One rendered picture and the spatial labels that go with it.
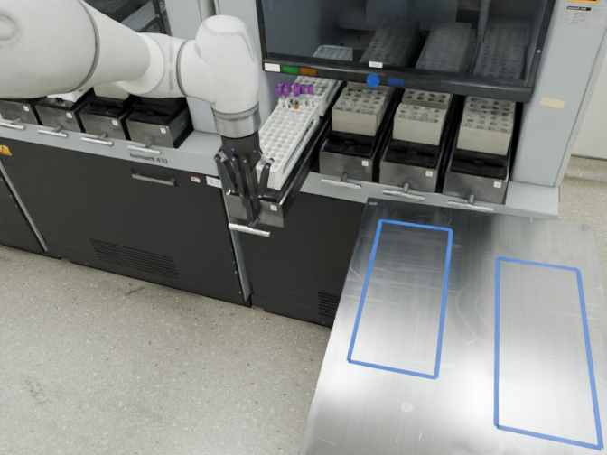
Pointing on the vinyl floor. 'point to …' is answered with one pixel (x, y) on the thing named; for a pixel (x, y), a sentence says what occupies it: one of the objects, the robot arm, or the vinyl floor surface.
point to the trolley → (464, 338)
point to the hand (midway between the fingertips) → (251, 206)
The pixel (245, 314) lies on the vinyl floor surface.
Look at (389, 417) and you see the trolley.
